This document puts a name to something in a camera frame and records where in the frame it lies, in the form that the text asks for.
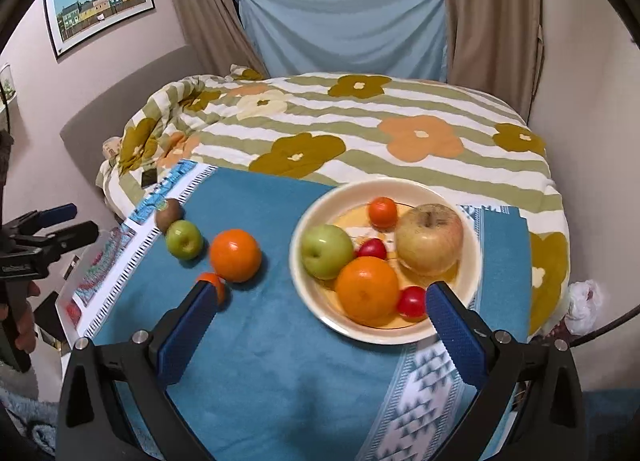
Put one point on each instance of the beige curtain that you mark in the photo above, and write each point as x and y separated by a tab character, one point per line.
496	46
214	30

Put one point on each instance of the large red tomato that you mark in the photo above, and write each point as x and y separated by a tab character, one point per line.
411	303

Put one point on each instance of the teal patterned towel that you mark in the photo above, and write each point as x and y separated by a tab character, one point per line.
269	381

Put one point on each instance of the floral striped duvet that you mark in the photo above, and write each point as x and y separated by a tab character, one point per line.
336	128

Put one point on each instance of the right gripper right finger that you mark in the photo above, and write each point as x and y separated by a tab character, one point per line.
487	360

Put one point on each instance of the brown kiwi with sticker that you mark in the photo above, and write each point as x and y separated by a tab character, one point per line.
167	212

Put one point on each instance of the light blue hanging sheet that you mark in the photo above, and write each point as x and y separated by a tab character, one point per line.
397	38

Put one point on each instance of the large orange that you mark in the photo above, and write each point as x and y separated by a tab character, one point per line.
235	255
368	291

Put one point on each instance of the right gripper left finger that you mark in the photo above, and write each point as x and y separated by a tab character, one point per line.
153	360

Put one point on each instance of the small mandarin orange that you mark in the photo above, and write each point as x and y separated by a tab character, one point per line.
215	281

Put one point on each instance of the left hand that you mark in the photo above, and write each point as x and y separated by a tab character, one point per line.
25	325

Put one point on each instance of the right beige curtain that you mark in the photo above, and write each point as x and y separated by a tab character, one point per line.
496	46

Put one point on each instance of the cream ceramic bowl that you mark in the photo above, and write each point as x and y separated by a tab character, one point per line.
345	207

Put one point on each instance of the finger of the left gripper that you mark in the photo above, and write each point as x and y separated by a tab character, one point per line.
68	239
36	220

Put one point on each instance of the left beige curtain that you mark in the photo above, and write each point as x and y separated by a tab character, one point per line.
214	30

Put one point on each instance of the green apple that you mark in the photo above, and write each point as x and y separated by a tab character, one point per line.
183	240
325	250

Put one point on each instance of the yellow red apple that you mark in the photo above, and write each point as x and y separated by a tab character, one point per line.
429	238

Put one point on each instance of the white plastic bag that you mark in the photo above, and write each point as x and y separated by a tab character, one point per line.
584	302

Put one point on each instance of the framed houses picture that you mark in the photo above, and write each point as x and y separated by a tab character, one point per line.
71	22

